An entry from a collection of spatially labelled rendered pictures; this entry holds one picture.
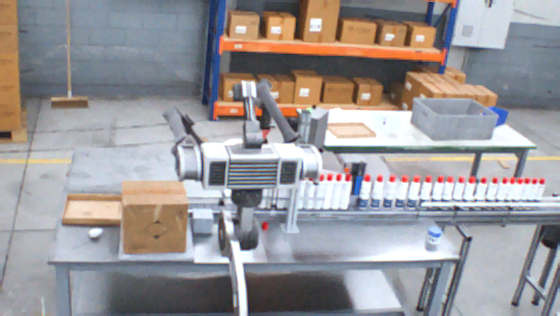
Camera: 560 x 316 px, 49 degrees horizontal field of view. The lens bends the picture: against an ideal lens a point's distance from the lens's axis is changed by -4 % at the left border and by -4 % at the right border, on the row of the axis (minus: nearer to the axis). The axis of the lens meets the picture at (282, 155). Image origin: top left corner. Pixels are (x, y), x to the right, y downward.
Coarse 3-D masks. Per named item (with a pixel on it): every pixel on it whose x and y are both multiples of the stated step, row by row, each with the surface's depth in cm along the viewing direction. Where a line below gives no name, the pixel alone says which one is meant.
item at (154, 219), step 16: (128, 192) 296; (144, 192) 298; (160, 192) 300; (176, 192) 302; (128, 208) 287; (144, 208) 289; (160, 208) 291; (176, 208) 293; (128, 224) 290; (144, 224) 292; (160, 224) 294; (176, 224) 297; (128, 240) 294; (144, 240) 296; (160, 240) 298; (176, 240) 300
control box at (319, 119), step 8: (312, 112) 321; (320, 112) 322; (328, 112) 326; (312, 120) 315; (320, 120) 317; (312, 128) 317; (320, 128) 321; (312, 136) 318; (320, 136) 324; (312, 144) 319; (320, 144) 328
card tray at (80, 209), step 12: (72, 204) 335; (84, 204) 337; (96, 204) 339; (108, 204) 340; (120, 204) 342; (72, 216) 324; (84, 216) 326; (96, 216) 327; (108, 216) 329; (120, 216) 330
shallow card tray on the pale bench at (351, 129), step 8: (328, 128) 489; (336, 128) 495; (344, 128) 497; (352, 128) 500; (360, 128) 502; (368, 128) 499; (336, 136) 478; (344, 136) 477; (352, 136) 480; (360, 136) 483; (368, 136) 485; (376, 136) 488
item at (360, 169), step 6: (342, 168) 362; (354, 168) 367; (360, 168) 357; (354, 174) 365; (360, 174) 358; (354, 180) 366; (354, 186) 367; (360, 192) 364; (354, 198) 362; (348, 204) 363; (354, 204) 363
